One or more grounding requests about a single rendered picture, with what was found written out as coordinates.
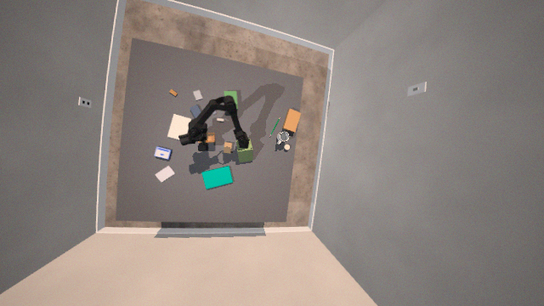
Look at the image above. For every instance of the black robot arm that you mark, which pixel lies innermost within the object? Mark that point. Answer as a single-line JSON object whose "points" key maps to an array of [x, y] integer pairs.
{"points": [[194, 126]]}

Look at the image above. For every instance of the blue and white cardboard box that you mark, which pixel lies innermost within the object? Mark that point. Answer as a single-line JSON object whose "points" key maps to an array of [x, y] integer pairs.
{"points": [[163, 152]]}

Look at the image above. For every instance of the orange wooden ball-in-hole puzzle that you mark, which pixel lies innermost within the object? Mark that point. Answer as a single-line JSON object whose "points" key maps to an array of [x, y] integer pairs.
{"points": [[210, 137]]}

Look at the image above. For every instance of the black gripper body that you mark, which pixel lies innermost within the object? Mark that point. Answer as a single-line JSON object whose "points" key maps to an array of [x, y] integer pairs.
{"points": [[203, 146]]}

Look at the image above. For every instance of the teal flat box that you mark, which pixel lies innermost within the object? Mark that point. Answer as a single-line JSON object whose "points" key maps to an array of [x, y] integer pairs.
{"points": [[217, 177]]}

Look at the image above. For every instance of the pale pink flat slab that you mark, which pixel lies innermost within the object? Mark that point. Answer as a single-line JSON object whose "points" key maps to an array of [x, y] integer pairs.
{"points": [[165, 173]]}

